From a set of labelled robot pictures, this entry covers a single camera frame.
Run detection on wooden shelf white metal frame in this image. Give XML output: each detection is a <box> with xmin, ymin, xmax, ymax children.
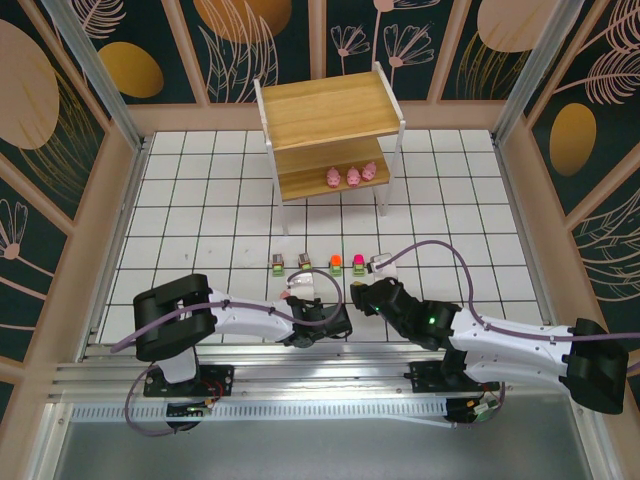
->
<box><xmin>253</xmin><ymin>62</ymin><xmax>406</xmax><ymax>236</ymax></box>

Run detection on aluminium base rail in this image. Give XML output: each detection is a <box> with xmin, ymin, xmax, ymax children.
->
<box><xmin>47</xmin><ymin>342</ymin><xmax>599</xmax><ymax>401</ymax></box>

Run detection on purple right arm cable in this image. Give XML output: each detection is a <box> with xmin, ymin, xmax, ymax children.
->
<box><xmin>374</xmin><ymin>240</ymin><xmax>640</xmax><ymax>430</ymax></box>

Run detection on white slotted cable duct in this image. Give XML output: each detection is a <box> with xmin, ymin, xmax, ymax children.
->
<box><xmin>72</xmin><ymin>397</ymin><xmax>451</xmax><ymax>430</ymax></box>

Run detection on black base electronics with wires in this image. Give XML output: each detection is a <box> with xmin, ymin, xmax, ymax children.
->
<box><xmin>446</xmin><ymin>394</ymin><xmax>504</xmax><ymax>430</ymax></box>
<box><xmin>164</xmin><ymin>398</ymin><xmax>224</xmax><ymax>434</ymax></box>

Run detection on aluminium frame post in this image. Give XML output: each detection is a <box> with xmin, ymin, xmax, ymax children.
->
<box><xmin>42</xmin><ymin>0</ymin><xmax>149</xmax><ymax>151</ymax></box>
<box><xmin>491</xmin><ymin>0</ymin><xmax>576</xmax><ymax>146</ymax></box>

